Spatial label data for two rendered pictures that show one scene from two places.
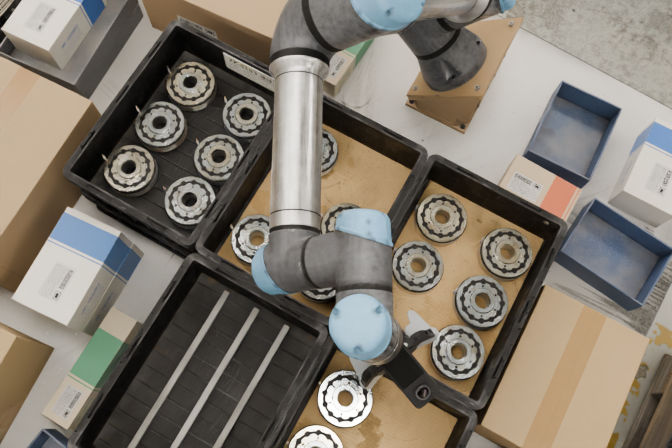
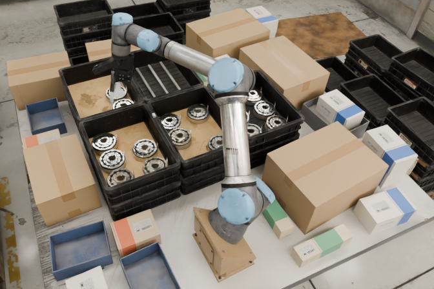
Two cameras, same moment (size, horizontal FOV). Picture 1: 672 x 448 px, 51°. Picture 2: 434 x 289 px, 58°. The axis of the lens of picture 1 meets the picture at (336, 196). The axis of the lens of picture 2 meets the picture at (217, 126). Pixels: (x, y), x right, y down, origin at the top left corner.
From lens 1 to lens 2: 1.50 m
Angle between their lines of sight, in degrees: 57
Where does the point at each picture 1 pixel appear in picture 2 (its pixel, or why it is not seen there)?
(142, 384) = (177, 73)
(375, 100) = not seen: hidden behind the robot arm
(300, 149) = (192, 52)
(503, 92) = (200, 270)
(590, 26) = not seen: outside the picture
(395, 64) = (251, 229)
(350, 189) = (194, 151)
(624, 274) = (68, 255)
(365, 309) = (123, 17)
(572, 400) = (50, 162)
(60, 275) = not seen: hidden behind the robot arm
